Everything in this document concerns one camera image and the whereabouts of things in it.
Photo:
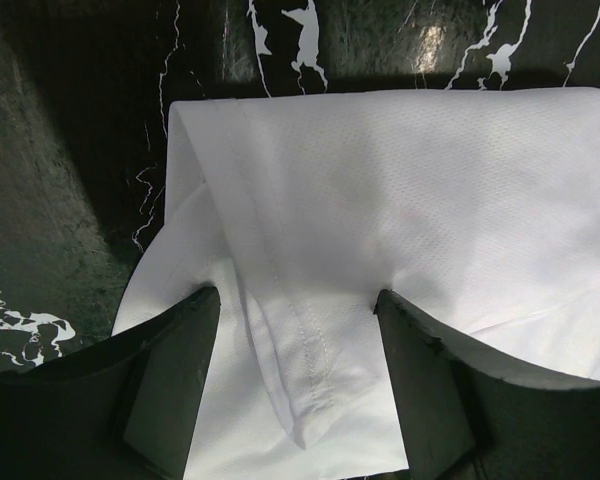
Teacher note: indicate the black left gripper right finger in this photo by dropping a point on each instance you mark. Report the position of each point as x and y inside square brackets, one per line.
[469, 411]

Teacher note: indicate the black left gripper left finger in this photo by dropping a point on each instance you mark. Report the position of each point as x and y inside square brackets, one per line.
[125, 408]

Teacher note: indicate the white t shirt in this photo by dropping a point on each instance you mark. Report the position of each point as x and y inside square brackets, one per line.
[481, 208]

